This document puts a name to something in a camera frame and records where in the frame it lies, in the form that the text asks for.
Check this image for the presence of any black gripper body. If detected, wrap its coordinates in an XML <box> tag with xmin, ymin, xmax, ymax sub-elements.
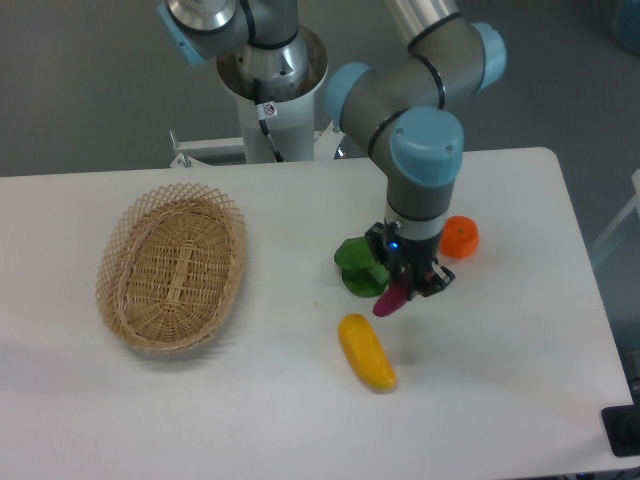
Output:
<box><xmin>365</xmin><ymin>222</ymin><xmax>442</xmax><ymax>280</ymax></box>

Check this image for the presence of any purple sweet potato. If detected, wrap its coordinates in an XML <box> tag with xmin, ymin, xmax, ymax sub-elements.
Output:
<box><xmin>373</xmin><ymin>282</ymin><xmax>410</xmax><ymax>317</ymax></box>

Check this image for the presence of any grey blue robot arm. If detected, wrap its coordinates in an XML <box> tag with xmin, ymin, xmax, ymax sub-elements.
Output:
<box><xmin>157</xmin><ymin>1</ymin><xmax>506</xmax><ymax>302</ymax></box>

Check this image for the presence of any woven wicker basket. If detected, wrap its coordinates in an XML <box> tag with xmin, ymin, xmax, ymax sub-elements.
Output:
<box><xmin>96</xmin><ymin>183</ymin><xmax>247</xmax><ymax>353</ymax></box>

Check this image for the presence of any green bok choy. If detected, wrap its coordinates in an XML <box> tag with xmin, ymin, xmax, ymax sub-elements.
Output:
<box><xmin>333</xmin><ymin>236</ymin><xmax>389</xmax><ymax>298</ymax></box>

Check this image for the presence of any orange tangerine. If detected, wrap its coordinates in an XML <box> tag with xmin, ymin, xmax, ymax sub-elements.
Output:
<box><xmin>440</xmin><ymin>216</ymin><xmax>480</xmax><ymax>259</ymax></box>

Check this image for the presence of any yellow squash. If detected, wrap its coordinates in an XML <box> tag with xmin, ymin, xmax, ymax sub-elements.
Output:
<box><xmin>338</xmin><ymin>313</ymin><xmax>397</xmax><ymax>393</ymax></box>

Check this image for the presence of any black device at table edge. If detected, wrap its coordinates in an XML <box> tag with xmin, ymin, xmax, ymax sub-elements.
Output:
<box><xmin>601</xmin><ymin>405</ymin><xmax>639</xmax><ymax>458</ymax></box>

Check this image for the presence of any blue object top right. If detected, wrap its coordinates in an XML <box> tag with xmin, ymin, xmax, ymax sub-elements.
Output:
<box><xmin>612</xmin><ymin>0</ymin><xmax>640</xmax><ymax>54</ymax></box>

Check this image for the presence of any white metal frame bracket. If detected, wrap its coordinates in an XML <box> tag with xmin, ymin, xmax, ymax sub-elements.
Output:
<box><xmin>168</xmin><ymin>119</ymin><xmax>351</xmax><ymax>168</ymax></box>

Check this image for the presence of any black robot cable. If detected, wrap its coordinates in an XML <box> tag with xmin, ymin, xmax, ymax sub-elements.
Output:
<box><xmin>252</xmin><ymin>79</ymin><xmax>286</xmax><ymax>164</ymax></box>

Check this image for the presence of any white frame right edge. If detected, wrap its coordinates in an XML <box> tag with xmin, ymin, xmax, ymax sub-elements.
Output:
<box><xmin>589</xmin><ymin>170</ymin><xmax>639</xmax><ymax>267</ymax></box>

